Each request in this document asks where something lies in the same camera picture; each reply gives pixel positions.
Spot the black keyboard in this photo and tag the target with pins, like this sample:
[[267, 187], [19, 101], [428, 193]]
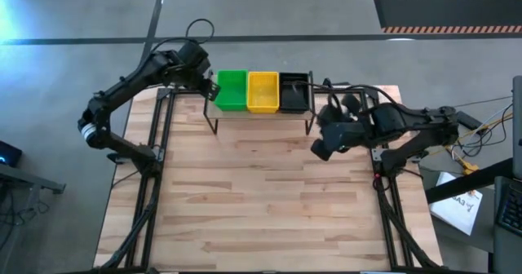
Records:
[[511, 210]]

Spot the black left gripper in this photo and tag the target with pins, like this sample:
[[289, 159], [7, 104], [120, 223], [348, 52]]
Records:
[[195, 68]]

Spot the black device with blue light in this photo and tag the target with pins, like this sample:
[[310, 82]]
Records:
[[9, 153]]

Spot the white paper box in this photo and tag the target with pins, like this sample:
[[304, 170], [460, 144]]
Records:
[[456, 213]]

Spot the black mat with hazard stripe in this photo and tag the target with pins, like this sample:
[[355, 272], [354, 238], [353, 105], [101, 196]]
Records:
[[448, 13]]

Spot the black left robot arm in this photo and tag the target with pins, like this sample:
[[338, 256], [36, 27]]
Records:
[[122, 84]]

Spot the black power adapter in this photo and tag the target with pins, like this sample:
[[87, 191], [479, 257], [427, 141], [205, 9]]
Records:
[[473, 122]]

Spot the yellow plastic basket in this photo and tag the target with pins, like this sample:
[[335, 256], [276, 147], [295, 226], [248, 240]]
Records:
[[263, 92]]

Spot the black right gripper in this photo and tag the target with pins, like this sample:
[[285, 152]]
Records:
[[346, 135]]

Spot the wooden shelf with black legs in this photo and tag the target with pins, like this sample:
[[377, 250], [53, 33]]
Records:
[[228, 115]]

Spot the grey side stand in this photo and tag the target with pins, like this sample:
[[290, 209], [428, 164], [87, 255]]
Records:
[[28, 178]]

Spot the black plastic basket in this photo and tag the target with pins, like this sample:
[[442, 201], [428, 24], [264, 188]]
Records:
[[294, 94]]

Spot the black aluminium table frame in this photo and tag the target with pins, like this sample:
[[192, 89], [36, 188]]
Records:
[[140, 209]]

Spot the grey upright panel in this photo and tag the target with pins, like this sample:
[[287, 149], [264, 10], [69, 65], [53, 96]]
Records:
[[518, 127]]

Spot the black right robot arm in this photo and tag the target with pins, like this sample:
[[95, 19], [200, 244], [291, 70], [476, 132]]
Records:
[[416, 117]]

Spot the green plastic basket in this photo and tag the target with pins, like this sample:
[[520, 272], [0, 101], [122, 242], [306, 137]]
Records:
[[231, 89]]

